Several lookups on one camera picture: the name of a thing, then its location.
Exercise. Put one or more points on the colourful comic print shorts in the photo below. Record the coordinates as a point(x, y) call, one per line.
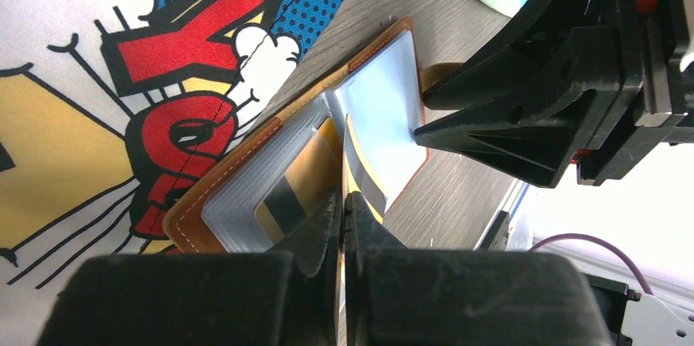
point(111, 110)

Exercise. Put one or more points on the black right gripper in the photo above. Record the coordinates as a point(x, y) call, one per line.
point(531, 98)

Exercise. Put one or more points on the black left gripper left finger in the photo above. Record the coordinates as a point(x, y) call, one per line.
point(287, 295)

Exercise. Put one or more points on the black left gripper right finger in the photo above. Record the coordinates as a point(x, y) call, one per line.
point(401, 296)

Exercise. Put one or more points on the brown leather card holder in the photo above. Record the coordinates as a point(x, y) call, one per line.
point(264, 189)

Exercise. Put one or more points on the gold credit card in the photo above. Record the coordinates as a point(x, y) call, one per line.
point(359, 176)

